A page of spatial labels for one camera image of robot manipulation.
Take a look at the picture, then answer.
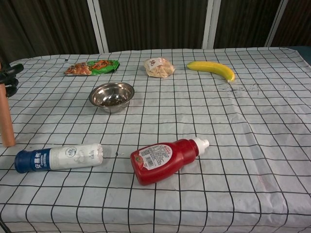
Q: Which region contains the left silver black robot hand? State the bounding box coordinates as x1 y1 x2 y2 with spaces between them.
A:
0 63 24 98

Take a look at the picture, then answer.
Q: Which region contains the orange sausage stick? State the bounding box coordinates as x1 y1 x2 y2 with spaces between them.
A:
0 60 16 148

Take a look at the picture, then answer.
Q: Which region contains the green orange snack packet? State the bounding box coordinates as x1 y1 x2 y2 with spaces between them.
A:
64 59 121 77

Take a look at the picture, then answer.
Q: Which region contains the white blue yogurt bottle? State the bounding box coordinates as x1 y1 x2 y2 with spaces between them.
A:
14 143 104 174

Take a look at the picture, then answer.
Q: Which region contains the stainless steel bowl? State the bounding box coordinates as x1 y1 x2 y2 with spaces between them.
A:
88 82 135 114

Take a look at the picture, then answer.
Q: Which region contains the clear bag of snacks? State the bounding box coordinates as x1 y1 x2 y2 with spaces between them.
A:
143 57 175 79

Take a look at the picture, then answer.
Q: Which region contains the red ketchup bottle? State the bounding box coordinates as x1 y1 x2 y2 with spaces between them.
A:
130 137 210 186

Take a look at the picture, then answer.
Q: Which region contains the yellow banana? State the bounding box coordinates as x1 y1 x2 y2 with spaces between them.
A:
186 61 236 84

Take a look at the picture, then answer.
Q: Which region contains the white black checkered tablecloth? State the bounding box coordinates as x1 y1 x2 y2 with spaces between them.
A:
0 47 311 233

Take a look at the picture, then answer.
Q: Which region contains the white partition frame post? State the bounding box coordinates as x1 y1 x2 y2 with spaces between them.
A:
202 0 221 50
264 0 289 48
86 0 109 54

